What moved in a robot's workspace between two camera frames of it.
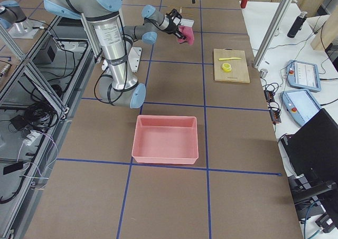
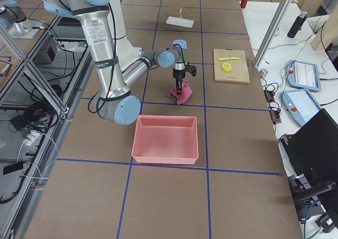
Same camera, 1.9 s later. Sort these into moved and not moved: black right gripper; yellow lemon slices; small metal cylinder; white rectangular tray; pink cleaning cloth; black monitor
Moved: black right gripper; pink cleaning cloth
Not moved: yellow lemon slices; black monitor; white rectangular tray; small metal cylinder
